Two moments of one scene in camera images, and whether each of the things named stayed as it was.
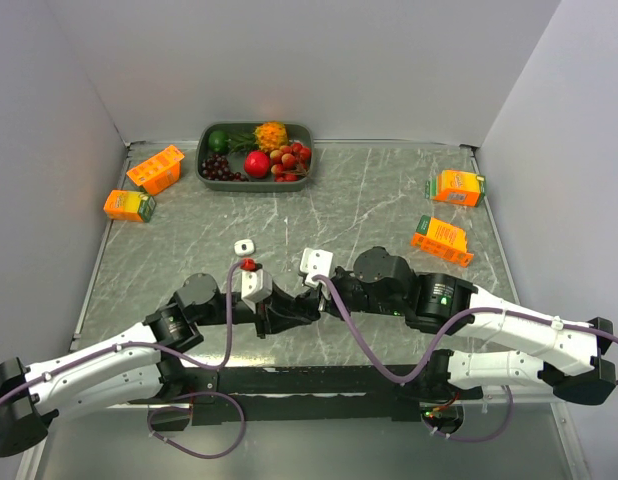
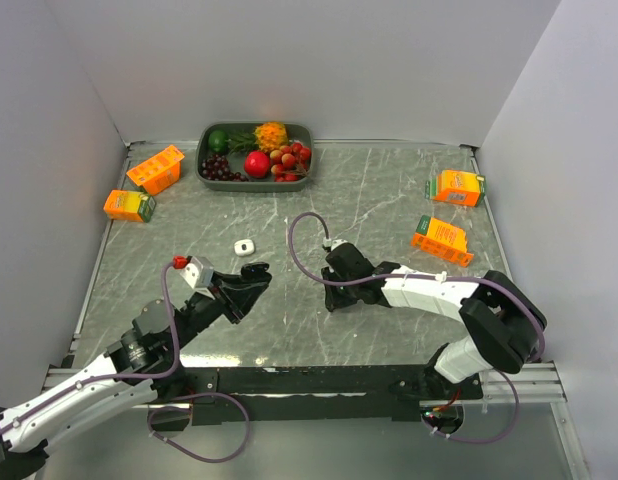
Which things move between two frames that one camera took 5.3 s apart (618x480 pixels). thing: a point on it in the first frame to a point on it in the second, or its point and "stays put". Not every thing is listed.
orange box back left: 158,172 stays put
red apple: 257,164 stays put
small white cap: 244,247 stays put
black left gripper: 278,312 to 230,296
